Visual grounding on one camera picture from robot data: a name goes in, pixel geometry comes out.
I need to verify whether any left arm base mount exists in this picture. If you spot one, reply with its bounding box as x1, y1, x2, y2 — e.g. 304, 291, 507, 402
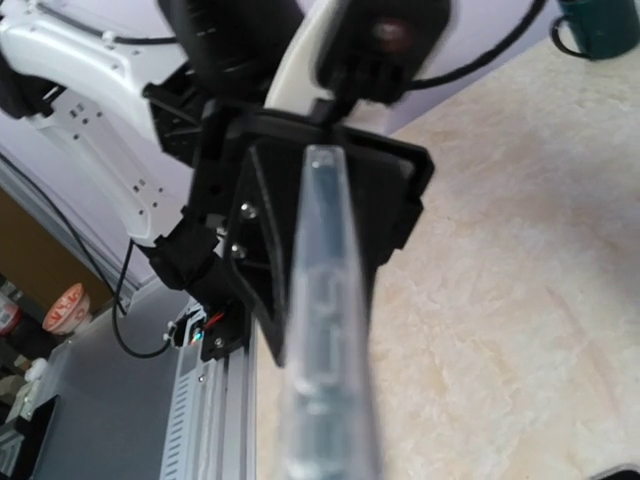
163, 302, 251, 362

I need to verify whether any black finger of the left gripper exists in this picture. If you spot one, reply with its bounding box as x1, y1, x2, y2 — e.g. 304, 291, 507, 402
223, 144, 303, 366

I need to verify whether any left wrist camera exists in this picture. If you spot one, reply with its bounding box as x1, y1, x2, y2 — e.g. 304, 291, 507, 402
264, 0, 456, 126

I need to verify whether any dark green mug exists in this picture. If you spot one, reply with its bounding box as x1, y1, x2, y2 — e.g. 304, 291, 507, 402
549, 0, 639, 61

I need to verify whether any dark phone with teal edge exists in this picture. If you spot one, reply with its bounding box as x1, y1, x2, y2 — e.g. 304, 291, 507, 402
313, 145, 348, 270

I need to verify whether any clear case with white ring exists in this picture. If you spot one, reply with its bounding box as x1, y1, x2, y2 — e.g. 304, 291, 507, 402
278, 145, 383, 479

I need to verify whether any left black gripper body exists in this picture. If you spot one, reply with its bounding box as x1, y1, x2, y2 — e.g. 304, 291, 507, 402
192, 102, 434, 271

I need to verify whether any aluminium front rail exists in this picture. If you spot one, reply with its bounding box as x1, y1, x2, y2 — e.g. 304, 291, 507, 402
159, 304, 257, 480

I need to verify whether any red white round object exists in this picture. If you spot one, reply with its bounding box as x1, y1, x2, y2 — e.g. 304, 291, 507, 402
42, 283, 92, 336

